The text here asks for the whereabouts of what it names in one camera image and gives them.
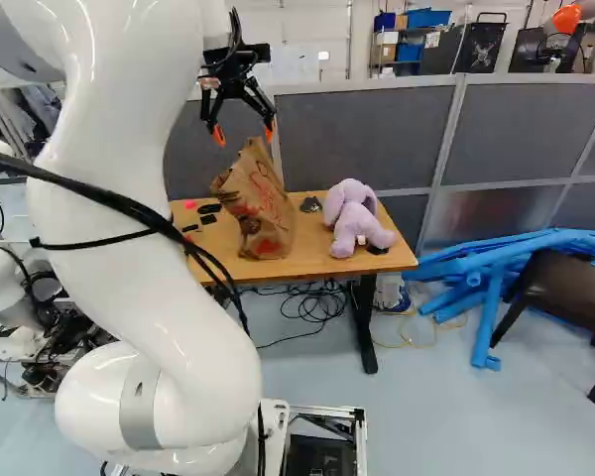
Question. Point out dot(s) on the pink tape piece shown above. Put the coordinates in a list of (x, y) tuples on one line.
[(189, 203)]

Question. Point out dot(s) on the dark brown chair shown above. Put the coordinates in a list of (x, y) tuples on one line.
[(560, 292)]

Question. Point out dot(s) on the black tape piece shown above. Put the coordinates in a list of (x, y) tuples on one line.
[(189, 228), (209, 206), (207, 219)]

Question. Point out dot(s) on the wooden table with black legs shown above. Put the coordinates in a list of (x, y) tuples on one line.
[(307, 253)]

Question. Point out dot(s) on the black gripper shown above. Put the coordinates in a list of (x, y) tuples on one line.
[(235, 74)]

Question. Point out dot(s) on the brown paper bag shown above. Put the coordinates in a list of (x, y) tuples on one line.
[(258, 203)]

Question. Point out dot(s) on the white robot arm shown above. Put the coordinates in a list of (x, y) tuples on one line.
[(129, 149)]

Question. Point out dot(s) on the purple plush toy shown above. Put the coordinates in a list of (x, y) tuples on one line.
[(349, 218)]

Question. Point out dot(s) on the blue foam tube pile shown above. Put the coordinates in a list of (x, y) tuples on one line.
[(456, 277)]

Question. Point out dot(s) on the flat black object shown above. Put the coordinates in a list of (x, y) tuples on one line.
[(378, 250)]

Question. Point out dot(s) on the grey office partition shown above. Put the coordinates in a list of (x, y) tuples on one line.
[(367, 134)]

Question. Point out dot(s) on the small black object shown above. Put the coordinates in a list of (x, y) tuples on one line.
[(311, 204)]

